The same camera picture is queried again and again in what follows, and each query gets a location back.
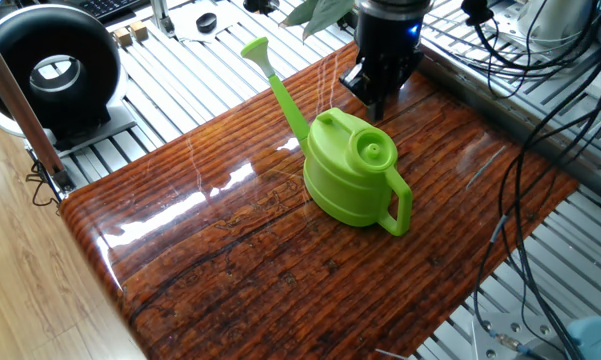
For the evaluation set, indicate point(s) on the green plastic watering can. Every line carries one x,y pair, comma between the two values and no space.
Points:
345,175

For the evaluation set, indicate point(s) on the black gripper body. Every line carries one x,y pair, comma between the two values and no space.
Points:
387,50

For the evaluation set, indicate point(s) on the silver robot mounting plate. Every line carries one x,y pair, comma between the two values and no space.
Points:
502,322

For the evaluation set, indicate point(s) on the small black device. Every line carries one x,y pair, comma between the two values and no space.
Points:
260,5

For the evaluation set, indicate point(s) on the brown diagonal frame bar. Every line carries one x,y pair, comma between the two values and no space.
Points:
15,100

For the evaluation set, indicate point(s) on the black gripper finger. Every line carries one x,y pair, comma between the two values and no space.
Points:
360,85
383,107

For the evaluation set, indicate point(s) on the wood grain board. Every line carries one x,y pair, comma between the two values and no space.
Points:
230,280

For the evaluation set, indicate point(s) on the green leafy plant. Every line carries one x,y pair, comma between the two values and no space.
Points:
320,12

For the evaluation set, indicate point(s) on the black keyboard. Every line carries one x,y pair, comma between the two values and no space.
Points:
105,7

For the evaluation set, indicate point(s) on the small black round cap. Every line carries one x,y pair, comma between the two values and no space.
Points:
206,22

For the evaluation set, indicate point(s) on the aluminium upright post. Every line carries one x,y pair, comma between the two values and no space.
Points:
162,20

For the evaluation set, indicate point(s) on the white paper sheet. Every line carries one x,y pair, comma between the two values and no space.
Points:
232,20

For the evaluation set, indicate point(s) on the small wooden cube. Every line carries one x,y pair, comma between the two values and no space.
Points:
122,37
139,31

